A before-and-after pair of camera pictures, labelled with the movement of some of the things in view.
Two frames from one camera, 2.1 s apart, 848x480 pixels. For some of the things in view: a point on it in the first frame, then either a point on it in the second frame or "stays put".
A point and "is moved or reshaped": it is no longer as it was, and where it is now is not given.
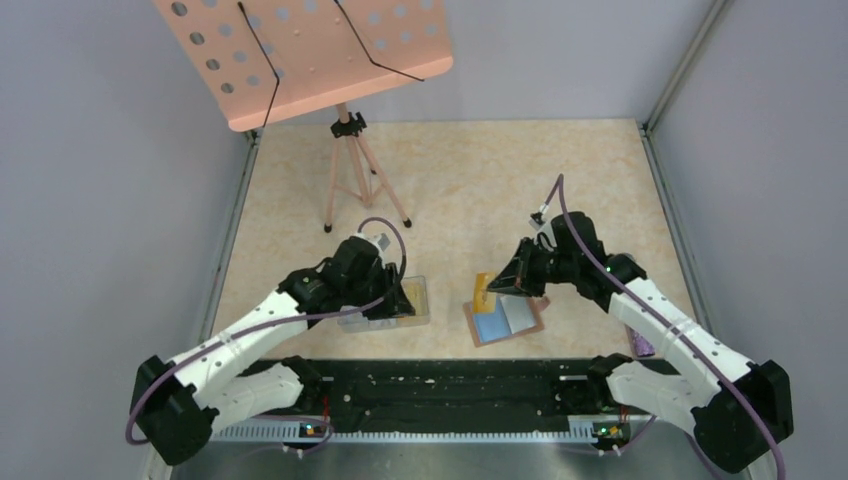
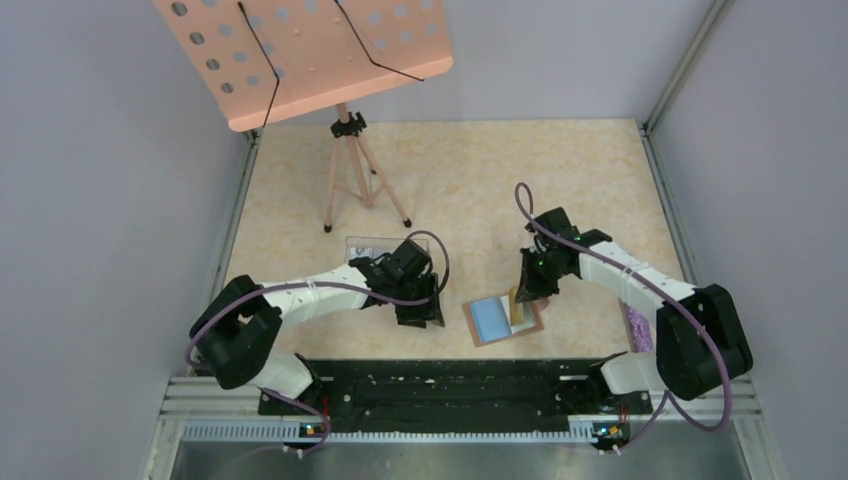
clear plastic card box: (416, 290) is moved or reshaped
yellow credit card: (483, 301) -> (516, 308)
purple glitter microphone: (641, 346) stays put
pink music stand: (267, 61) stays put
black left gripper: (395, 301) -> (431, 311)
